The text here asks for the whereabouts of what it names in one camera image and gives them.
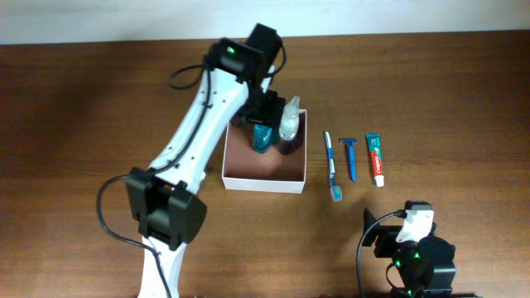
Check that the blue white toothbrush with cap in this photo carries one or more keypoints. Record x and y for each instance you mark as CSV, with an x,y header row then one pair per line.
x,y
335,190

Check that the clear spray bottle purple liquid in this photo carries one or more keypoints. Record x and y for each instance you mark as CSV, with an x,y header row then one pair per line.
x,y
288,140

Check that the blue disposable razor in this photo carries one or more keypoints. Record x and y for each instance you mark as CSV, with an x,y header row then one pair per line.
x,y
350,144

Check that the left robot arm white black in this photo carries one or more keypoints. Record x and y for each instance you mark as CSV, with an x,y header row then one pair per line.
x,y
234,85

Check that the green white soap box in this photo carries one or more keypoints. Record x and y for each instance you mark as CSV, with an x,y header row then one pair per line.
x,y
202,178

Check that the white square cardboard box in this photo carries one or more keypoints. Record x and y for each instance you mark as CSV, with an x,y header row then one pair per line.
x,y
245,169

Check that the teal mouthwash bottle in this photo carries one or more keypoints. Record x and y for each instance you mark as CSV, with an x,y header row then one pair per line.
x,y
262,138

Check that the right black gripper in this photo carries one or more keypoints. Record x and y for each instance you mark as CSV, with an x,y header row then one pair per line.
x,y
383,242

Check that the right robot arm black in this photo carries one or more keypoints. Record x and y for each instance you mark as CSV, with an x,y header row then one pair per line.
x,y
424,262

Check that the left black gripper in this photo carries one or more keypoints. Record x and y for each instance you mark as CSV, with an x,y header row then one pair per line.
x,y
267,109

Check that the Colgate toothpaste tube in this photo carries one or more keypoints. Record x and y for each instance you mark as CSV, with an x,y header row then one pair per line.
x,y
374,147

